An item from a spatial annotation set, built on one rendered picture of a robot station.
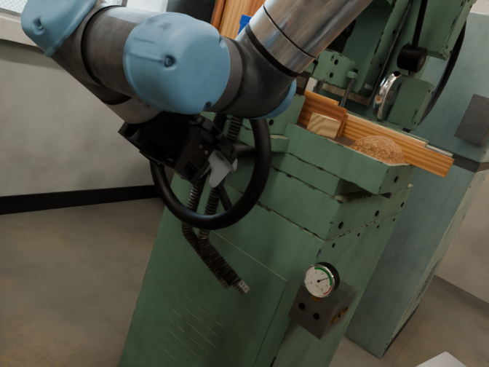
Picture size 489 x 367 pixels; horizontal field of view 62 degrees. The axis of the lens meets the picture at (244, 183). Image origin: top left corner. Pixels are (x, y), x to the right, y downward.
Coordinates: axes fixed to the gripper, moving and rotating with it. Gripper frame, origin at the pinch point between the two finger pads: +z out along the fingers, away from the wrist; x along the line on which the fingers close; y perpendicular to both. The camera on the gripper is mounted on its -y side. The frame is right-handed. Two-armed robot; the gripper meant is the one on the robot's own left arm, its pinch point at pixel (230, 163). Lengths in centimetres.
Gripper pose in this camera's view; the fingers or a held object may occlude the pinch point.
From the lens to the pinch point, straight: 65.2
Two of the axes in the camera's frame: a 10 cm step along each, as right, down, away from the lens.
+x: 7.6, 3.4, -5.5
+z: 4.0, 4.2, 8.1
